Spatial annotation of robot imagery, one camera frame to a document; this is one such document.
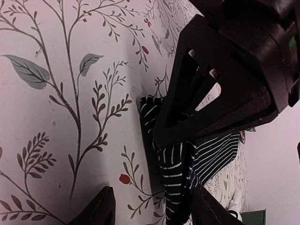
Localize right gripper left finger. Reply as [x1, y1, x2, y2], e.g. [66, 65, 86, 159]
[68, 186, 116, 225]

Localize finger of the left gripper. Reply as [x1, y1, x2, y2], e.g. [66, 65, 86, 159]
[153, 15, 278, 147]

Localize green divided organizer tray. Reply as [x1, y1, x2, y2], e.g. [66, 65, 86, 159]
[241, 209, 266, 225]

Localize white black-trimmed underwear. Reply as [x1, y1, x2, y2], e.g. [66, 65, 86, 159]
[227, 190, 242, 222]

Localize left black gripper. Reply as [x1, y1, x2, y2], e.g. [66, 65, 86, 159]
[191, 0, 300, 113]

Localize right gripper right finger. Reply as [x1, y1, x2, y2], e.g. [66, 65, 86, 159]
[191, 185, 243, 225]

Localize navy striped underwear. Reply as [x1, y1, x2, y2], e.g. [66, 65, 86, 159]
[140, 97, 240, 225]

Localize floral tablecloth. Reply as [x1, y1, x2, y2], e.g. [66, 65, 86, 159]
[0, 0, 249, 225]

